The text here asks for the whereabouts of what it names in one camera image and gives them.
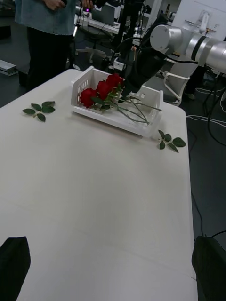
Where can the red rose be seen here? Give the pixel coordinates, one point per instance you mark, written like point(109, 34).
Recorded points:
point(88, 97)
point(103, 89)
point(115, 81)

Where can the desk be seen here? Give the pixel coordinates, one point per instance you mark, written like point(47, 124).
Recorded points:
point(99, 24)

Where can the white frame chair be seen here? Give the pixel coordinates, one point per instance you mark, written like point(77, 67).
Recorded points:
point(181, 70)

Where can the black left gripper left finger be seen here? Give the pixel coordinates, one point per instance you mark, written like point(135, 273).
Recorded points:
point(13, 265)

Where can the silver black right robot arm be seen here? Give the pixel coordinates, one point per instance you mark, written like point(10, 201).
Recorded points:
point(169, 38)

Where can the white box with red roses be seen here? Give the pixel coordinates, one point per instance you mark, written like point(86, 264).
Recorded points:
point(122, 122)

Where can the person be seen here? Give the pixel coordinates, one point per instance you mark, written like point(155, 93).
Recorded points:
point(47, 58)
point(196, 80)

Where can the black stand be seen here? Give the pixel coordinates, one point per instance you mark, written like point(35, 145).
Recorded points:
point(126, 23)

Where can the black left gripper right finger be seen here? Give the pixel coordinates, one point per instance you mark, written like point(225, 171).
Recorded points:
point(210, 268)

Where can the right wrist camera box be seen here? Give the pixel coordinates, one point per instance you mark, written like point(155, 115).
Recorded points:
point(118, 64)

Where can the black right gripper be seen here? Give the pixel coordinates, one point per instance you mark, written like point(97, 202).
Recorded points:
point(140, 80)

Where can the person's hand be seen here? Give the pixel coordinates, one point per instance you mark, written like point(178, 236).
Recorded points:
point(87, 3)
point(54, 4)

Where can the large white screen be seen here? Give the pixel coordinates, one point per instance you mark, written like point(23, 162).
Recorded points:
point(188, 11)

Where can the aluminium profile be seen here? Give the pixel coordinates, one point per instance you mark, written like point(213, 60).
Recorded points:
point(8, 68)

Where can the loose green leaf twig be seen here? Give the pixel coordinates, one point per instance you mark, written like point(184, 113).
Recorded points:
point(48, 109)
point(179, 142)

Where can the laptop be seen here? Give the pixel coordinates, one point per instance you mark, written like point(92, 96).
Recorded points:
point(106, 14)

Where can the office chair with star base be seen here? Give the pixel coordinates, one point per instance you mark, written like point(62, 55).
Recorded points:
point(94, 50)

